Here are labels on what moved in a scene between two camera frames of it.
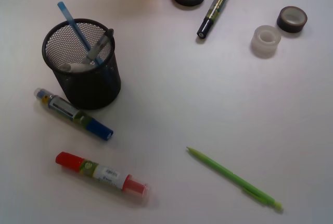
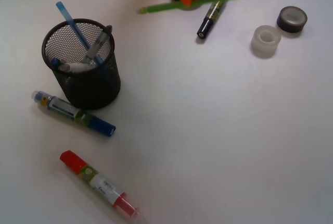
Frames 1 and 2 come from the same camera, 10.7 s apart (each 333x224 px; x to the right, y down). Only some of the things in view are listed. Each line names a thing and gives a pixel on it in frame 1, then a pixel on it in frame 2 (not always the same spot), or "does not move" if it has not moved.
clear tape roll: (265, 39) does not move
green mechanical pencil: (246, 187) → (175, 5)
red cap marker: (103, 174) → (106, 187)
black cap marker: (215, 9) does not move
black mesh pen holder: (81, 56) does not move
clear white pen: (78, 67) does not move
